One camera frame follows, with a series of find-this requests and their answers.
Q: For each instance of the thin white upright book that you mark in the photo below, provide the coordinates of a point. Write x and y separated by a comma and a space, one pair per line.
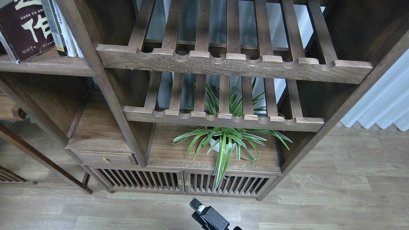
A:
78, 50

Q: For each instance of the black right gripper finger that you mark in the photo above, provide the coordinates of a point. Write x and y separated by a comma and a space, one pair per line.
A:
214, 220
200, 220

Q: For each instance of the dark spine upright book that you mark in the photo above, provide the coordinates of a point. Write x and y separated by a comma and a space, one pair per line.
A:
54, 27

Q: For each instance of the maroon thick book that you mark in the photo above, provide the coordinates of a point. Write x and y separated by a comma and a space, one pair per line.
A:
25, 31

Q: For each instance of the white plant pot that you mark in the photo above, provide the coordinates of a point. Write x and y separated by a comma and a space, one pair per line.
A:
216, 141

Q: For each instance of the brass drawer knob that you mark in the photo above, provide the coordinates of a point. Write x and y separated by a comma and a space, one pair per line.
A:
105, 160

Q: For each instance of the white curtain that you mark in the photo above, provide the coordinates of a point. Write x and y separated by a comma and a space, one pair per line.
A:
387, 102

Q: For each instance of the green spider plant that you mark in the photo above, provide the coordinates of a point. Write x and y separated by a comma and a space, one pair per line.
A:
241, 136

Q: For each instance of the dark wooden bookshelf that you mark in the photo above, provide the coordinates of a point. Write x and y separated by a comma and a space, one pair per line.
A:
299, 65

